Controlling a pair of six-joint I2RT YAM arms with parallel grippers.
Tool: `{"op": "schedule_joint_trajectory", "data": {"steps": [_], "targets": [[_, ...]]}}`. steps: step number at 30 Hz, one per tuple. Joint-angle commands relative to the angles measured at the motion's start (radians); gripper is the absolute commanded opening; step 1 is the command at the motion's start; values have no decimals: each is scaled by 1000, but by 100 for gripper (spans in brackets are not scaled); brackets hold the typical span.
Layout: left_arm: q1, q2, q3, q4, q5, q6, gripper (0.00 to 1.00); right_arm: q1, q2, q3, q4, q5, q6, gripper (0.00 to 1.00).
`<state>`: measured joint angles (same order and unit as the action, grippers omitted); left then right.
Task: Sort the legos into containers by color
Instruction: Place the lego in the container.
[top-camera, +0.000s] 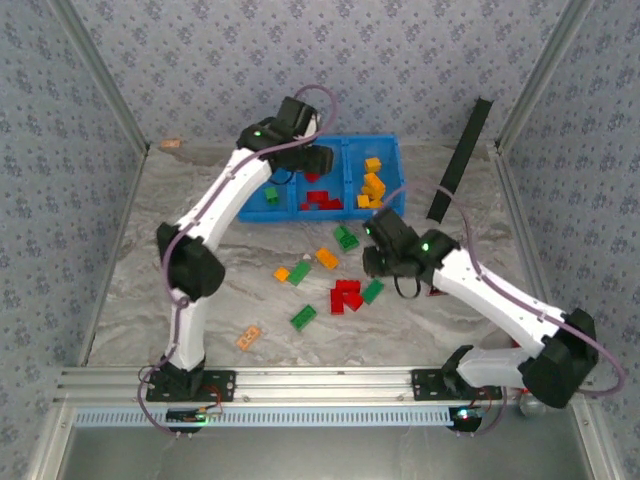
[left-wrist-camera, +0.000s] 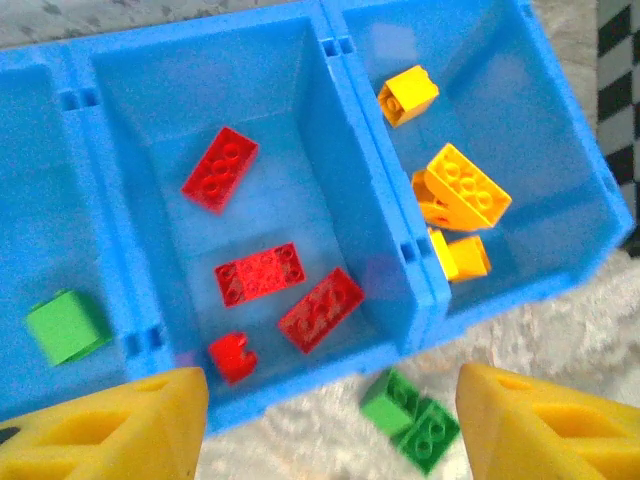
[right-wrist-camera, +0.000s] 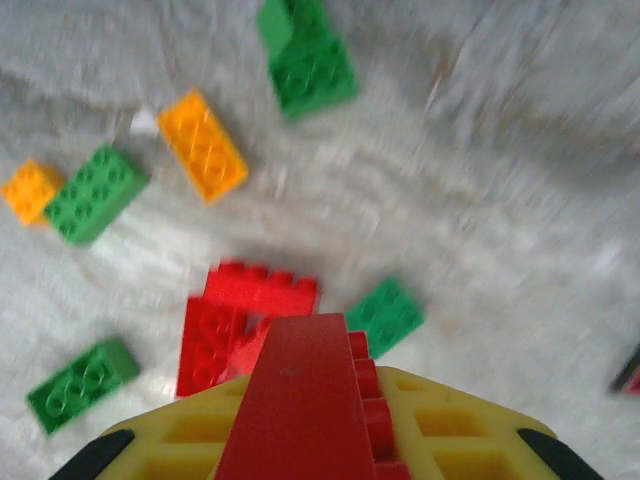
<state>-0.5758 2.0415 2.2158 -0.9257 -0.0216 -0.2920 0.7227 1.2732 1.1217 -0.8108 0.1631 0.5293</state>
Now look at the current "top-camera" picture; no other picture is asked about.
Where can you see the long red lego brick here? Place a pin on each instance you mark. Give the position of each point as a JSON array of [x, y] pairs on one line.
[[332, 204], [312, 176], [348, 285], [337, 303], [316, 196]]

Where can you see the small yellow lego brick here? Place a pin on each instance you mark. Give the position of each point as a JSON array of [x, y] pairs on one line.
[[372, 164], [281, 274], [364, 201]]

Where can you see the aluminium frame post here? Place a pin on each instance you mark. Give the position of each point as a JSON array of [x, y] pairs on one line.
[[541, 75], [106, 75]]

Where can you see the aluminium frame leg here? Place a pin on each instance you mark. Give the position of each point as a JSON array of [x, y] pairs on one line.
[[595, 445], [50, 445]]

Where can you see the long pale orange lego brick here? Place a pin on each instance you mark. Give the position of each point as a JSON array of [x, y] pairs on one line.
[[249, 337]]

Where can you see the long green lego brick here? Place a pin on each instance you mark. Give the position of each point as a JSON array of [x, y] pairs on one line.
[[372, 291], [303, 317], [299, 273]]

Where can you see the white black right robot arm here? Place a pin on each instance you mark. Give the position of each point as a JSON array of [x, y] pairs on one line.
[[490, 295]]

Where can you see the small pale orange lego brick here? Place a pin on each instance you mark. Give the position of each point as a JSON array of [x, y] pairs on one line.
[[171, 143]]

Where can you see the grey metal lower panel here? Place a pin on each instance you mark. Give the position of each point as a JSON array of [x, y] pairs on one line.
[[325, 455]]

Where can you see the small green lego brick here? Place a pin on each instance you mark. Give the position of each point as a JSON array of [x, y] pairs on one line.
[[271, 195], [351, 243], [341, 232]]

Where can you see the red and silver cylinder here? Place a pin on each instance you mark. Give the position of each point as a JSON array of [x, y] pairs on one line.
[[531, 406]]

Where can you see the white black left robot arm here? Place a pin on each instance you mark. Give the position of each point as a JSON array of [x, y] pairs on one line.
[[220, 200]]

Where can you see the black plastic channel strip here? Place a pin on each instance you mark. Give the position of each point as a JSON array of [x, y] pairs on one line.
[[460, 155]]

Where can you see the aluminium horizontal frame rail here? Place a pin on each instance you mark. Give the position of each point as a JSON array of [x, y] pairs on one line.
[[325, 385]]

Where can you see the blue three-compartment plastic bin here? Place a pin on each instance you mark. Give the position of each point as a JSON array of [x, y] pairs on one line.
[[280, 216]]

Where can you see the aluminium table side rail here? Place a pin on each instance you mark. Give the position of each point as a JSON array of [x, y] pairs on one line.
[[116, 250], [515, 210]]

